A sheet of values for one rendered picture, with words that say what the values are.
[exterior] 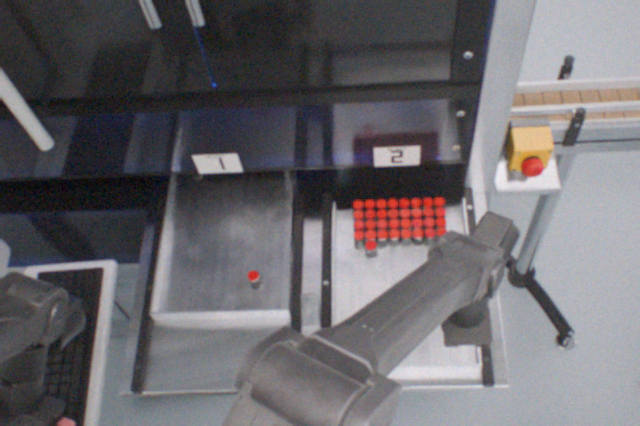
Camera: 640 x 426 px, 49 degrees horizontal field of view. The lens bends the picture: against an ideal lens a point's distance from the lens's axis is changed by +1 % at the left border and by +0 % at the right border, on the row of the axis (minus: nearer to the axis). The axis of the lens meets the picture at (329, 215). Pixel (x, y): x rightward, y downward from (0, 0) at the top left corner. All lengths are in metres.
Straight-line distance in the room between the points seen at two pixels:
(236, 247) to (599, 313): 1.32
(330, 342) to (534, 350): 1.74
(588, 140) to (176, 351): 0.93
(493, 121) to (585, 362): 1.18
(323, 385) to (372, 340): 0.08
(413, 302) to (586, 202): 1.92
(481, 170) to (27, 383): 0.87
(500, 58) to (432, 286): 0.53
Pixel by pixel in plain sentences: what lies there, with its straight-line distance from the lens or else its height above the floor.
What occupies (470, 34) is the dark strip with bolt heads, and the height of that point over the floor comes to 1.32.
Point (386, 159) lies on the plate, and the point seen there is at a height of 1.01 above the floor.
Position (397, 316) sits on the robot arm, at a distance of 0.62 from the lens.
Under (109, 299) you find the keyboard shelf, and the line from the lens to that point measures 1.53.
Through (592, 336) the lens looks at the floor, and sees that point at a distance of 2.33.
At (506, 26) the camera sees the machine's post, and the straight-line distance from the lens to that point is 1.09.
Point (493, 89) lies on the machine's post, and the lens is 1.19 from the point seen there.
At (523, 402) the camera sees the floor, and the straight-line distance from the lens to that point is 2.21.
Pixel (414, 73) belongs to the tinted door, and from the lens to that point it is 1.16.
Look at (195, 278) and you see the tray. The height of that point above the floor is 0.88.
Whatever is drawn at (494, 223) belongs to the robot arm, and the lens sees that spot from 0.92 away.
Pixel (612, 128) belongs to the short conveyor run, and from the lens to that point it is 1.53.
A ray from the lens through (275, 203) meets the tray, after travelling 1.45.
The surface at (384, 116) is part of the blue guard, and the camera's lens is 1.22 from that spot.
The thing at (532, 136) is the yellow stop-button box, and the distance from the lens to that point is 1.35.
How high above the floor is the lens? 2.11
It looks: 60 degrees down
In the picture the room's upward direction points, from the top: 9 degrees counter-clockwise
